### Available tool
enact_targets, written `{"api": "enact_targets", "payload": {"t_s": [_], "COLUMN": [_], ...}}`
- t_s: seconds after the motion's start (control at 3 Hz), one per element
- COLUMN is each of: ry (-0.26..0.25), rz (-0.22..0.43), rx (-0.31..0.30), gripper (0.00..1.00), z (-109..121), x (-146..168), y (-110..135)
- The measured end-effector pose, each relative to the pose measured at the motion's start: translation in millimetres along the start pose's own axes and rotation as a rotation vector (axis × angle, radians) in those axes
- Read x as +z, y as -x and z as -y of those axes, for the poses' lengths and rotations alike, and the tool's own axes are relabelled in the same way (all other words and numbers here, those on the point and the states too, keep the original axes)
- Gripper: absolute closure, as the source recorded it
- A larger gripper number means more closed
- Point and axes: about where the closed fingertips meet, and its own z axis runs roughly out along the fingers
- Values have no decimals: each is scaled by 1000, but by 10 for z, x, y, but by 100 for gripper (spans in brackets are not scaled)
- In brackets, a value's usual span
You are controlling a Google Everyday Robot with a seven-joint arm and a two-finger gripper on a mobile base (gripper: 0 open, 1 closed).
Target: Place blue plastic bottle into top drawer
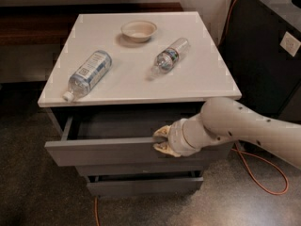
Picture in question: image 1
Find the grey drawer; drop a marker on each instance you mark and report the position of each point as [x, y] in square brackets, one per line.
[143, 187]
[100, 140]
[135, 169]

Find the blue label plastic bottle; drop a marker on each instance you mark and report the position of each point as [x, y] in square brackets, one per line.
[86, 77]

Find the grey middle drawer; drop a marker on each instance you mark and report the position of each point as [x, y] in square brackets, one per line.
[135, 169]

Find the black cabinet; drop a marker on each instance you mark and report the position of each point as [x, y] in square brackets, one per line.
[267, 75]

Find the grey drawer cabinet white top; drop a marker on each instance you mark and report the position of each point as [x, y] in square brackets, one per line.
[129, 89]

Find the grey top drawer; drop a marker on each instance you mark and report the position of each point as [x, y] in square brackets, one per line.
[100, 140]

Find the grey bottom drawer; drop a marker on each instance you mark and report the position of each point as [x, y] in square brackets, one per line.
[143, 187]

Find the white wall outlet plate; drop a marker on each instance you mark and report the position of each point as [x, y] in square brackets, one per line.
[290, 44]

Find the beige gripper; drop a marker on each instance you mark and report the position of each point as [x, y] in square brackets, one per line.
[176, 137]

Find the small clear plastic bottle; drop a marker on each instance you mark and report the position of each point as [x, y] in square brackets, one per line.
[169, 57]

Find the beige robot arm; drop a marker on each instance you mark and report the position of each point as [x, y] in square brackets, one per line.
[223, 120]

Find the dark wooden bench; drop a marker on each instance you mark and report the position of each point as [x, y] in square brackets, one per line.
[32, 25]

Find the white paper bowl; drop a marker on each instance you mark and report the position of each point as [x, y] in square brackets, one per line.
[139, 31]

